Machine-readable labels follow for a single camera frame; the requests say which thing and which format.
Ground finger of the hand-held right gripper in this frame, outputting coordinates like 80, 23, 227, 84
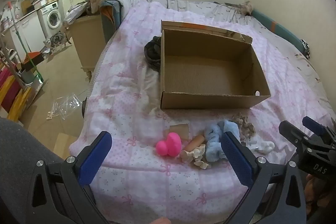
302, 116, 336, 148
279, 120, 319, 153

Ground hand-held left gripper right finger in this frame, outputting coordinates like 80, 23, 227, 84
221, 132, 307, 224

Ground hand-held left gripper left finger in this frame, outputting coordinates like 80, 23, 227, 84
26, 131, 112, 224

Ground blue fluffy socks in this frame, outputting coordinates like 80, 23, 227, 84
204, 120, 240, 163

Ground white socks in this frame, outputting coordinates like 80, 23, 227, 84
245, 134, 275, 154

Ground brown cardboard box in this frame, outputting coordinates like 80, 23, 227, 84
160, 20, 271, 110

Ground person's right hand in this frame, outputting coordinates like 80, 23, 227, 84
304, 175, 336, 214

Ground clear plastic bag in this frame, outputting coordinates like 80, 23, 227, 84
47, 94, 80, 119

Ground small cardboard piece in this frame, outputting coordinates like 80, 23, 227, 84
165, 123, 190, 141

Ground pink heart plush toy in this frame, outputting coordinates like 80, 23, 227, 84
156, 132, 182, 157

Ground person's grey trouser leg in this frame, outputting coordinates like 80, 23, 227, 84
0, 118, 69, 224

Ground dark red box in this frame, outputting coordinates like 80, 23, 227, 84
21, 51, 46, 71

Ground beige wooden cabinet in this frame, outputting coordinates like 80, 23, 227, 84
69, 14, 107, 80

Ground dark striped cloth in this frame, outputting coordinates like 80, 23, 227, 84
144, 35, 161, 73

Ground grey tabby cat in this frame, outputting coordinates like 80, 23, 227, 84
43, 31, 72, 50

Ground brown patterned cloth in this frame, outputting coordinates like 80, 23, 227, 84
226, 1, 255, 16

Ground folded blue orange blanket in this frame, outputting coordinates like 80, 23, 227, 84
101, 0, 124, 38

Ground white washing machine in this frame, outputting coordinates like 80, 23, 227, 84
37, 1, 65, 38

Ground white kitchen counter cabinet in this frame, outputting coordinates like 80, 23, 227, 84
5, 7, 46, 56

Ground teal bed frame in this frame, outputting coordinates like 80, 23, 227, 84
251, 9, 311, 59

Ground green handled broom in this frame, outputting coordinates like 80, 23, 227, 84
7, 1, 44, 83

